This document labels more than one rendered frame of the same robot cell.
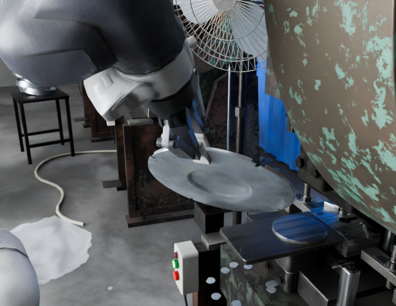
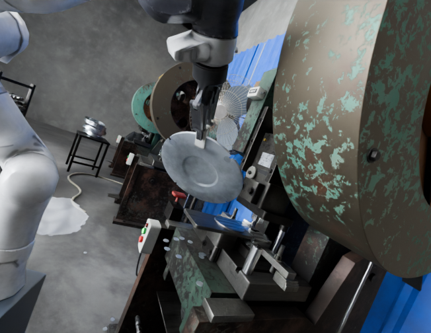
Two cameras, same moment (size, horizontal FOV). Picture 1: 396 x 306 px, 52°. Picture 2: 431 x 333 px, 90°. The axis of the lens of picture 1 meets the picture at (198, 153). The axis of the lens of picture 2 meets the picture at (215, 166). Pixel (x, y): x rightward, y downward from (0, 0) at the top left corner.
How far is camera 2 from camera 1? 26 cm
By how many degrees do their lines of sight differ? 19
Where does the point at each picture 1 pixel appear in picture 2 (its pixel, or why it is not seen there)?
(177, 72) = (227, 50)
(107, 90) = (183, 41)
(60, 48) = not seen: outside the picture
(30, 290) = (51, 181)
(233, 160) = (219, 149)
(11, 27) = not seen: outside the picture
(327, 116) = (307, 92)
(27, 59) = not seen: outside the picture
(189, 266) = (153, 234)
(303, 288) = (221, 259)
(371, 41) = (364, 22)
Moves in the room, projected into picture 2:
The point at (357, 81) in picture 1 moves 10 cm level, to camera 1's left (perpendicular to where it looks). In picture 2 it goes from (344, 53) to (281, 19)
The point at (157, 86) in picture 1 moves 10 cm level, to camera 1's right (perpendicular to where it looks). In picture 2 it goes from (213, 51) to (261, 75)
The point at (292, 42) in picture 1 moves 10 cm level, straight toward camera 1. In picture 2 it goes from (298, 51) to (322, 10)
